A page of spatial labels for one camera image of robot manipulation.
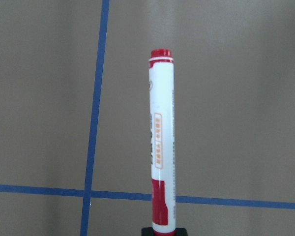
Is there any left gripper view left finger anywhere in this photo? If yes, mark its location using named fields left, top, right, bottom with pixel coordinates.
left=141, top=227, right=153, bottom=236

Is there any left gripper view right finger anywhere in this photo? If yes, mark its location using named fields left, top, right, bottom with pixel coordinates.
left=176, top=228, right=188, bottom=236

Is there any red white marker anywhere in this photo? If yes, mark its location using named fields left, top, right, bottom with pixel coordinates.
left=148, top=48, right=176, bottom=236

